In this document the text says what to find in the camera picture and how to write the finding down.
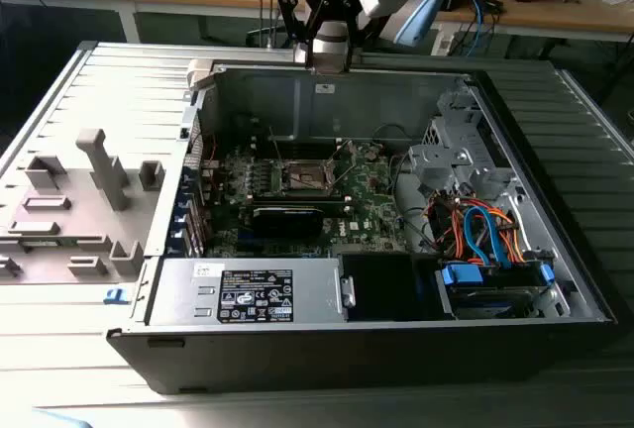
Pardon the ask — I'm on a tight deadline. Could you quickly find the orange wire bundle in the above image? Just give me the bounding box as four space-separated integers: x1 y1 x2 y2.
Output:
424 193 532 265

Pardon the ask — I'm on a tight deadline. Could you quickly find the black graphics card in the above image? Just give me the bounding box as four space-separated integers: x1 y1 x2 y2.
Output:
250 204 327 242

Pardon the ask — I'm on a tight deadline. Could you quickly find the blue cable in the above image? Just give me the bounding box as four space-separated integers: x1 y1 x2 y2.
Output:
467 0 490 57

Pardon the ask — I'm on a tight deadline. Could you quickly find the green motherboard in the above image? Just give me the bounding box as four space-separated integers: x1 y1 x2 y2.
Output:
197 138 415 259

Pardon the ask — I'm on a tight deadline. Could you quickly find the grey plastic case latch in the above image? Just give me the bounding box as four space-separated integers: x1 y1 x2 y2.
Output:
186 57 220 91

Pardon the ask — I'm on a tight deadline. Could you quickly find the silver CPU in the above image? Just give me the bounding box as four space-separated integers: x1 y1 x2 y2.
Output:
314 53 348 75

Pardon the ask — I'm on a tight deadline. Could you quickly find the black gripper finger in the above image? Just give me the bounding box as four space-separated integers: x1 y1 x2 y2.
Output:
344 1 381 72
276 0 324 72

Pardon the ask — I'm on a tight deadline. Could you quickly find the metal socket cover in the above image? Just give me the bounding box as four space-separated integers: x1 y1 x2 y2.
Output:
326 138 358 190

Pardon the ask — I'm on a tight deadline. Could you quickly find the blue expansion card retainer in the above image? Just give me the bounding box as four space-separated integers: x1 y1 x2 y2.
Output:
166 164 195 257

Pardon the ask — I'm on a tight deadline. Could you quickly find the silver metal drive cage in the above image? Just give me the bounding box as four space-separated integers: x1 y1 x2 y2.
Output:
408 89 517 202

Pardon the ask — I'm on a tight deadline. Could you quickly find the metal locking lever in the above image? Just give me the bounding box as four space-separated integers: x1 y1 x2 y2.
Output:
267 124 287 174

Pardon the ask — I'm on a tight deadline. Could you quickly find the silver power supply unit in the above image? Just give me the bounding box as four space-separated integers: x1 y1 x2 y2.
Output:
147 257 349 327

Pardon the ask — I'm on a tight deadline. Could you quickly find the blue flat wire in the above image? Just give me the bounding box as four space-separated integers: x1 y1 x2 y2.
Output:
463 202 514 270

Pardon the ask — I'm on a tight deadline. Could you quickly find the black PC case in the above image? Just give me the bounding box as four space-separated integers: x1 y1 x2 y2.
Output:
106 53 620 396

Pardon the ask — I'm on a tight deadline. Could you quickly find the pale blue object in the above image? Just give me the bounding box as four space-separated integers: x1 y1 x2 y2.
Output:
29 406 95 428

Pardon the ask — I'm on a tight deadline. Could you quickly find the CPU socket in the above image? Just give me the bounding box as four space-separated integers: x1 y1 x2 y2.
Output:
277 156 341 197

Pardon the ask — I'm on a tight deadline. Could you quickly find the hard disk in blue carrier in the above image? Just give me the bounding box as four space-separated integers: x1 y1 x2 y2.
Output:
434 249 557 321

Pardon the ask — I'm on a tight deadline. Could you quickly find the grey parts rack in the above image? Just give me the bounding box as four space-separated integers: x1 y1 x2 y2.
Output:
0 128 167 284

